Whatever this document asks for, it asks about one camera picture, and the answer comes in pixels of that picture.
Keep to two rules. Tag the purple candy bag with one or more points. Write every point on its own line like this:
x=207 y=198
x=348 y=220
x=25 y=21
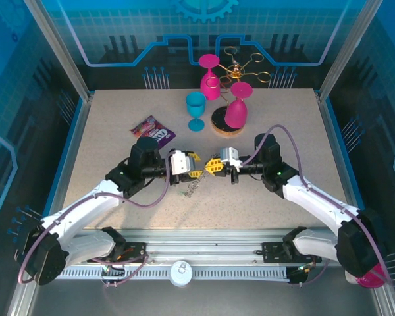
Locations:
x=149 y=129

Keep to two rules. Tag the aluminium side rail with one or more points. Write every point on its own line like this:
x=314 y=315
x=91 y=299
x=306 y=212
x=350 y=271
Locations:
x=66 y=151
x=340 y=151

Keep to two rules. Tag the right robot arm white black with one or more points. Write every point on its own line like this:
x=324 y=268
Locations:
x=316 y=200

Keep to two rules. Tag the white plastic cup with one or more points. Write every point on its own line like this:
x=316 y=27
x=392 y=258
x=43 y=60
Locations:
x=350 y=278

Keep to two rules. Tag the white round cap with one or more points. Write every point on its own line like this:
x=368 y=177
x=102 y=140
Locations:
x=181 y=273

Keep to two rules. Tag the aluminium front rail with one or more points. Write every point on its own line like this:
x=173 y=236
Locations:
x=200 y=245

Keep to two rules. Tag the aluminium frame post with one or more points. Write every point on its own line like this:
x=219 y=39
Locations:
x=59 y=49
x=345 y=49

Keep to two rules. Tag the pink plastic goblet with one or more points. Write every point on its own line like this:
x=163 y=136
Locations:
x=370 y=281
x=209 y=87
x=236 y=113

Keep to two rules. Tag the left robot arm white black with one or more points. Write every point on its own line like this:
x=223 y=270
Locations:
x=85 y=200

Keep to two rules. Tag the blue plastic goblet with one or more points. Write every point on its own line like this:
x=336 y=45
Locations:
x=195 y=103

